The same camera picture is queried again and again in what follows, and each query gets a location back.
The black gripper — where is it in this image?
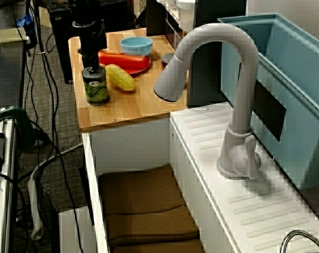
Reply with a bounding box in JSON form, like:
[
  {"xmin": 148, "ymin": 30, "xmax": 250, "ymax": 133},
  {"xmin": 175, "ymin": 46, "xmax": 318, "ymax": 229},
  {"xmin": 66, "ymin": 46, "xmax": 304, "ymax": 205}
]
[{"xmin": 71, "ymin": 20, "xmax": 108, "ymax": 73}]

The green peas toy can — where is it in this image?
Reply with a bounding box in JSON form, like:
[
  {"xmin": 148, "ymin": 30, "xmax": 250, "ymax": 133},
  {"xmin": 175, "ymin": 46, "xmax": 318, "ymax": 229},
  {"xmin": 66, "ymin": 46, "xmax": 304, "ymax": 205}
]
[{"xmin": 81, "ymin": 67, "xmax": 110, "ymax": 106}]

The yellow toy corn cob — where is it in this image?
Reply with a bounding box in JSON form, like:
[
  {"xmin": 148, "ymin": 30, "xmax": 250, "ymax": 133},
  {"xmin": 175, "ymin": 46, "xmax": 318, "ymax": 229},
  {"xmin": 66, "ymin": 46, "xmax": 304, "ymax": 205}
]
[{"xmin": 104, "ymin": 64, "xmax": 136, "ymax": 92}]

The light blue bowl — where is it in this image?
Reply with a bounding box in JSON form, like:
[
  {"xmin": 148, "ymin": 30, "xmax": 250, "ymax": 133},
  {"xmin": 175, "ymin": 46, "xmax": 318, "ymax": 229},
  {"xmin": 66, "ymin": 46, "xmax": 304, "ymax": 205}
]
[{"xmin": 120, "ymin": 36, "xmax": 153, "ymax": 57}]

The red toy sausage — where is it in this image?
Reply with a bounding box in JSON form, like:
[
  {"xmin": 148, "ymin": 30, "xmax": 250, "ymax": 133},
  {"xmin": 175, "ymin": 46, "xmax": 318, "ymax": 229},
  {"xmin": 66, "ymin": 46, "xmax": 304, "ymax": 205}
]
[{"xmin": 98, "ymin": 50, "xmax": 149, "ymax": 71}]

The red plate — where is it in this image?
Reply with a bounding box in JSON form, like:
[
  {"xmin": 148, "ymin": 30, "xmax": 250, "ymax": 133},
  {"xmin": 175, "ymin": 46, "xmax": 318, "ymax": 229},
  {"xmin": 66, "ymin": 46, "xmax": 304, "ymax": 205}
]
[{"xmin": 119, "ymin": 55, "xmax": 151, "ymax": 76}]

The black keyboard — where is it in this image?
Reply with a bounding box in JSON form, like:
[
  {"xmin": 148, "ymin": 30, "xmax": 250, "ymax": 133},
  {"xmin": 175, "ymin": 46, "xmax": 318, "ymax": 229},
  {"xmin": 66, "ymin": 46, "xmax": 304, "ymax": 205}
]
[{"xmin": 47, "ymin": 0, "xmax": 135, "ymax": 11}]

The brown beans toy can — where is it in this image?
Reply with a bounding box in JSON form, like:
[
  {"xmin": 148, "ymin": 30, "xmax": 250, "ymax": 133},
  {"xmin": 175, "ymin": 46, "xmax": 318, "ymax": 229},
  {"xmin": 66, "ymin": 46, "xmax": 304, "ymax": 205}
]
[{"xmin": 161, "ymin": 53, "xmax": 176, "ymax": 69}]

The yellow paper note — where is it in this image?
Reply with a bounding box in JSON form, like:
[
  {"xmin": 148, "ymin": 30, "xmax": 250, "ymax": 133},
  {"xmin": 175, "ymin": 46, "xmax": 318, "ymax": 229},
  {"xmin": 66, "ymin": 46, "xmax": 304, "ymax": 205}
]
[{"xmin": 0, "ymin": 27, "xmax": 28, "ymax": 44}]

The green clamp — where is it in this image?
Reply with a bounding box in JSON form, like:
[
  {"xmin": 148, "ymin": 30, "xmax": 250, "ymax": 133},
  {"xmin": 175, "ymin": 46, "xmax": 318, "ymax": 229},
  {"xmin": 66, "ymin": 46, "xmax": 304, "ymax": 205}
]
[{"xmin": 0, "ymin": 105, "xmax": 37, "ymax": 150}]

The white toy sink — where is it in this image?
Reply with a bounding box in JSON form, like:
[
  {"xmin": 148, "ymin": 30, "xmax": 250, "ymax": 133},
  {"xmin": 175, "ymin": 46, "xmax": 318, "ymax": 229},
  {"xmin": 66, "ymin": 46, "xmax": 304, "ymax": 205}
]
[{"xmin": 81, "ymin": 102, "xmax": 319, "ymax": 253}]

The brown cloth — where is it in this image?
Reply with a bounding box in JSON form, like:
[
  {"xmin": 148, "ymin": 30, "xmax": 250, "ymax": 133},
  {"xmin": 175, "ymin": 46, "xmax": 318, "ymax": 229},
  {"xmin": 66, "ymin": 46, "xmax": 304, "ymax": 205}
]
[{"xmin": 98, "ymin": 163, "xmax": 205, "ymax": 253}]

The white power strip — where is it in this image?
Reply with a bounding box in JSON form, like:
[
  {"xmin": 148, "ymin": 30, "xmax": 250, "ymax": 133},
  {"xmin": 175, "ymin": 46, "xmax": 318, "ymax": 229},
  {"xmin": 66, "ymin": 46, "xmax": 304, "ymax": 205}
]
[{"xmin": 27, "ymin": 176, "xmax": 44, "ymax": 240}]

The gray toy faucet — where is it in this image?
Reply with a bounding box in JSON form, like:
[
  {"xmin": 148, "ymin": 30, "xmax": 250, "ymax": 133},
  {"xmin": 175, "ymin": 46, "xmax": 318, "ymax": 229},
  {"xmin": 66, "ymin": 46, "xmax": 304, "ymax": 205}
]
[{"xmin": 153, "ymin": 23, "xmax": 262, "ymax": 181}]

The white box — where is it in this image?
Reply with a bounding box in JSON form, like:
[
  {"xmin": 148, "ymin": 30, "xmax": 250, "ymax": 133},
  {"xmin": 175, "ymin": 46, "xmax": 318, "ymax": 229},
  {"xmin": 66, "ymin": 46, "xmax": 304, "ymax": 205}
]
[{"xmin": 58, "ymin": 205, "xmax": 96, "ymax": 253}]

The teal plastic bin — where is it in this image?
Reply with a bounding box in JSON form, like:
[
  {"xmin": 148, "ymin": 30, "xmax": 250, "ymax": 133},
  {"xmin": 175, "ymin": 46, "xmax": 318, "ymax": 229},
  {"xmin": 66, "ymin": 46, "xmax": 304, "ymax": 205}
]
[{"xmin": 217, "ymin": 13, "xmax": 319, "ymax": 190}]

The steel pot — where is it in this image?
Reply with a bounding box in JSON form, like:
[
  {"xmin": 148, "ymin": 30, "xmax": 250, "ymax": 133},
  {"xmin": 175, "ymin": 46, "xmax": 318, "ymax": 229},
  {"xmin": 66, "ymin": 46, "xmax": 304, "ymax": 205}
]
[{"xmin": 280, "ymin": 229, "xmax": 319, "ymax": 253}]

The black cable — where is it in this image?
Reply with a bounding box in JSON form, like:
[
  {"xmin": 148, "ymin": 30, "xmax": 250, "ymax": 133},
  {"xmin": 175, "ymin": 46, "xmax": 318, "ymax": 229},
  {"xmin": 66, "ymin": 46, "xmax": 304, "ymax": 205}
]
[{"xmin": 30, "ymin": 0, "xmax": 83, "ymax": 253}]

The white cable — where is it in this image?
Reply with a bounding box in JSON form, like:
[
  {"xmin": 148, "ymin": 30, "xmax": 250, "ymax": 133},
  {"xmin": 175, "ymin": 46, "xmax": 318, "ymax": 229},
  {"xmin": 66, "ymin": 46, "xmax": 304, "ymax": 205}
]
[{"xmin": 30, "ymin": 142, "xmax": 84, "ymax": 182}]

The silver metal frame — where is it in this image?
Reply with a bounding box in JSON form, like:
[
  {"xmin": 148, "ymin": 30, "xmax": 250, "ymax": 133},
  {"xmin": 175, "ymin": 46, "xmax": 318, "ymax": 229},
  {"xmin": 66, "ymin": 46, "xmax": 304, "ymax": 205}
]
[{"xmin": 0, "ymin": 106, "xmax": 19, "ymax": 253}]

